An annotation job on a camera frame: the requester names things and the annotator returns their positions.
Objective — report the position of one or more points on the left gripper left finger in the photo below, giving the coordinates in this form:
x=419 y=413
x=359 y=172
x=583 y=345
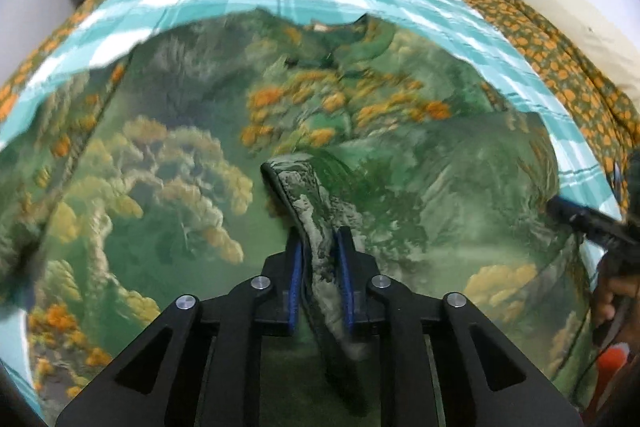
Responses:
x=278 y=289

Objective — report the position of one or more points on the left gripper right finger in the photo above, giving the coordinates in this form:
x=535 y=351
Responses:
x=354 y=270

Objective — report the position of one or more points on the green landscape print jacket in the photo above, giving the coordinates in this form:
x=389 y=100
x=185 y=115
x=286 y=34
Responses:
x=182 y=165

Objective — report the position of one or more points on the person's right hand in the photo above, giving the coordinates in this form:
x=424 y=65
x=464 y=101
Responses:
x=609 y=287

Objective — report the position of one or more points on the olive orange floral bedcover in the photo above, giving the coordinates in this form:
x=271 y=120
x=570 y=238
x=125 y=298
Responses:
x=594 y=123

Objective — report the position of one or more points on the orange fleece garment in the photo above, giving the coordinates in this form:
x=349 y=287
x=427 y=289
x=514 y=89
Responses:
x=609 y=363

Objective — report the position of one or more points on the cream pillow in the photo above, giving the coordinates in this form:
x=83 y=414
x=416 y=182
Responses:
x=601 y=41

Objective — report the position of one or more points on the teal white checked bedsheet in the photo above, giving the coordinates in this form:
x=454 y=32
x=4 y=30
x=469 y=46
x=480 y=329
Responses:
x=155 y=146

